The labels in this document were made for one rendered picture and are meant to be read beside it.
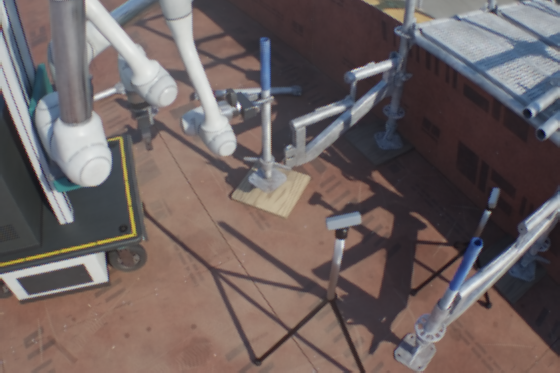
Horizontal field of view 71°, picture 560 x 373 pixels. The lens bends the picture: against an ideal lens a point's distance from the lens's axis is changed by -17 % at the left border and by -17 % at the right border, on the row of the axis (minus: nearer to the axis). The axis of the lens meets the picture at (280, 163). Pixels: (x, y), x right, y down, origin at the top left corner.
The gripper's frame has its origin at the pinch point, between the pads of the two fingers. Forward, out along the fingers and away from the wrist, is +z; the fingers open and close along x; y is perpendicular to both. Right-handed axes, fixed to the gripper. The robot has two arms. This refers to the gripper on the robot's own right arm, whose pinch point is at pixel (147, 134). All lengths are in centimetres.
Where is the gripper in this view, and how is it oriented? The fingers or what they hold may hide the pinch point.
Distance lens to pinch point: 177.9
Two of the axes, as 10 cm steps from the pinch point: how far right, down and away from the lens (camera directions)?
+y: -9.4, 2.3, -2.4
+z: 0.0, 7.3, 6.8
